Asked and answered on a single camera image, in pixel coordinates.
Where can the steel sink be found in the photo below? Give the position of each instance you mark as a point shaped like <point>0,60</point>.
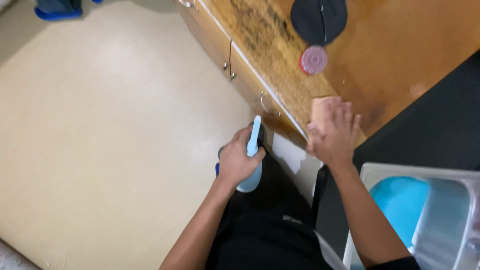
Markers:
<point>446,221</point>

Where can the person's black trousers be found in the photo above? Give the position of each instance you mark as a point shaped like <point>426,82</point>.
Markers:
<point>270,225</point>

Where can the black counter mat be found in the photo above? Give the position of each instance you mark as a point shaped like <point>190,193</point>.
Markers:
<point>423,123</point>

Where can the beige sponge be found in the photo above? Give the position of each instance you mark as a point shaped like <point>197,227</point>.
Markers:
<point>318,108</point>

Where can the person's left hand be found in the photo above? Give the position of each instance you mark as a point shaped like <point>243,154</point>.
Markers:
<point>234,163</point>

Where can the wooden cabinet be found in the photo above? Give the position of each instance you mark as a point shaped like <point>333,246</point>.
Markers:
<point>225,52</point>

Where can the red round scrub brush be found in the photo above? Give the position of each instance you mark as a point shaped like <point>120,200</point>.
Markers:
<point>313,60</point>

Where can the person's right hand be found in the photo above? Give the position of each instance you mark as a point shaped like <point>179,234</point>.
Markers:
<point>332,140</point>

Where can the blue plastic basin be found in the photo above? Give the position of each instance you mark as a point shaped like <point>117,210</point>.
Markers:
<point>399,204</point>

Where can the light blue spray bottle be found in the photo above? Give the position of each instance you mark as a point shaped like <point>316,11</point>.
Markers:
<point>253,142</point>

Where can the black round pan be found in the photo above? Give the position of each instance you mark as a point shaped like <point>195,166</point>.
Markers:
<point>318,20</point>

